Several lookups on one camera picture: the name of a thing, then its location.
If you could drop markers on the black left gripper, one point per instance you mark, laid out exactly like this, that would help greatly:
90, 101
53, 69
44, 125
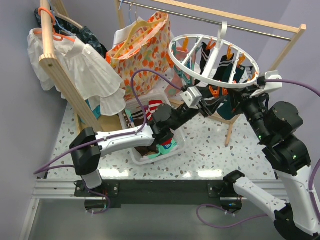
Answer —
213, 104

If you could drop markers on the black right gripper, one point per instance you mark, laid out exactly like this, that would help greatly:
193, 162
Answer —
241, 95

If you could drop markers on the orange clothespin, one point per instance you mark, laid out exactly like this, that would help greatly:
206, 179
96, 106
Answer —
224, 91
215, 91

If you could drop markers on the red white striped sock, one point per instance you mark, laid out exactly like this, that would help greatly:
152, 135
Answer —
152, 107

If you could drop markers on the white round sock hanger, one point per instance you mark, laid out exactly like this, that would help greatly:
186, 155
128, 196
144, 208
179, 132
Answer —
219, 43

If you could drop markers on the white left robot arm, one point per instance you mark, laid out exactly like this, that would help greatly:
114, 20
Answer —
89, 146

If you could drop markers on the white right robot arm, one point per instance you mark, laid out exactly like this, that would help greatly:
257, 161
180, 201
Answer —
299, 217

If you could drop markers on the yellow plastic hanger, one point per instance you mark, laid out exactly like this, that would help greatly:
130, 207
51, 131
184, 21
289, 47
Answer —
138, 26

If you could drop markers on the orange plastic hanger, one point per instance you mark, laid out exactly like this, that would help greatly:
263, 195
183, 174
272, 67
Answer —
56, 36

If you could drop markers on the black striped sock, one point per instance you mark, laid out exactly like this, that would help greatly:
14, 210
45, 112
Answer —
224, 68
205, 53

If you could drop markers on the teal clothespin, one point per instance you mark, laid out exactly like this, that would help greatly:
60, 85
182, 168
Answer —
183, 75

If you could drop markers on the pink patterned sock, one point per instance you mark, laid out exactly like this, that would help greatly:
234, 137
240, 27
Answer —
171, 91

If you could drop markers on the mint green sock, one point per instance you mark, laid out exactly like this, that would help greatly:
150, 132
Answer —
162, 149

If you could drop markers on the brown sock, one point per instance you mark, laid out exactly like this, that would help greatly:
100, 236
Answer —
145, 151

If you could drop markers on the white plastic basket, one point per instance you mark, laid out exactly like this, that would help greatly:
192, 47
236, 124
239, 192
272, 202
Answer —
179, 136

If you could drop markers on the floral orange tote bag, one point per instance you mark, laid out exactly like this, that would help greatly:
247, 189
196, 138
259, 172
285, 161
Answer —
149, 52

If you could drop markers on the wooden right clothes rack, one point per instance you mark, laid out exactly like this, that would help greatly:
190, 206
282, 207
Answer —
296, 31

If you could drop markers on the wooden clothes rack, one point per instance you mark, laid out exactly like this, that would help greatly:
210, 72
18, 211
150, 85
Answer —
61, 78
296, 31

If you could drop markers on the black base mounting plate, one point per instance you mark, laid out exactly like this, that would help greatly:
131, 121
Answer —
115, 193

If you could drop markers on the white ruffled dress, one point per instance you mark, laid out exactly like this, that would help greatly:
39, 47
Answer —
97, 82

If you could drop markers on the dark patterned garment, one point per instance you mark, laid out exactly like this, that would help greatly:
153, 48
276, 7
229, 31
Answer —
67, 28

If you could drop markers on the wooden left clothes rack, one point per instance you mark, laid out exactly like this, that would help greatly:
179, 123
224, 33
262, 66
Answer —
61, 78

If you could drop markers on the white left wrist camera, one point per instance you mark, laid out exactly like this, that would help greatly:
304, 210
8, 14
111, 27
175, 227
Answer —
191, 97

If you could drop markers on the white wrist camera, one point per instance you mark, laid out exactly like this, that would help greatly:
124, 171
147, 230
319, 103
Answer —
191, 97
265, 87

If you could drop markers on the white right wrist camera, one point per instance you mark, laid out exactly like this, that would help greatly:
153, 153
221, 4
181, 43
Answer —
265, 87

